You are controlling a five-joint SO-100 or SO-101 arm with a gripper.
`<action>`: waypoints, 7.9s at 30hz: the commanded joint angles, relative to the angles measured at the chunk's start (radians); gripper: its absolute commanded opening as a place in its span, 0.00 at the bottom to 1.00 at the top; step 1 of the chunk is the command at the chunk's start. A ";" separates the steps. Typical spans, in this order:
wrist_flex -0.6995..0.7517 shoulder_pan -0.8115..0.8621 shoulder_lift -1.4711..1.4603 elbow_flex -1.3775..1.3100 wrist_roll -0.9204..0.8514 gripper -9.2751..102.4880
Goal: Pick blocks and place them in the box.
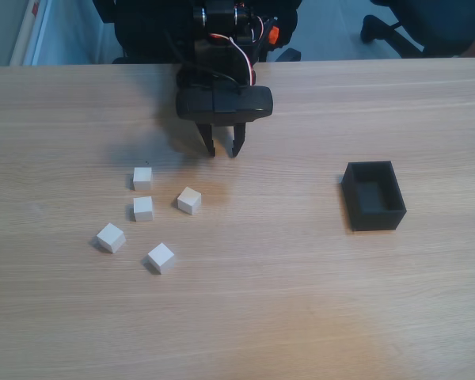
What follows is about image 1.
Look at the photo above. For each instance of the blue office chair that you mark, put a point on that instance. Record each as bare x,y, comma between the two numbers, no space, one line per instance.
431,20

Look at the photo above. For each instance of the dark open-top box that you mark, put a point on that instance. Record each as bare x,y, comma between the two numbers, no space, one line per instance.
376,223

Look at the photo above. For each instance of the white wooden cube block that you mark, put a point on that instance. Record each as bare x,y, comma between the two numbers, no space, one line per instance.
111,237
143,209
189,201
142,179
161,258

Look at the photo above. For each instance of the black orange table clamp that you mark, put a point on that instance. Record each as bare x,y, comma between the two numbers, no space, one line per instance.
273,35

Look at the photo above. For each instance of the black oval camera box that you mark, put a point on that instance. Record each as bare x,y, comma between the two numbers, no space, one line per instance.
221,105

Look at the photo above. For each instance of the white panel with red mark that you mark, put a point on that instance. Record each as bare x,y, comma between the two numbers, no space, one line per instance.
25,39

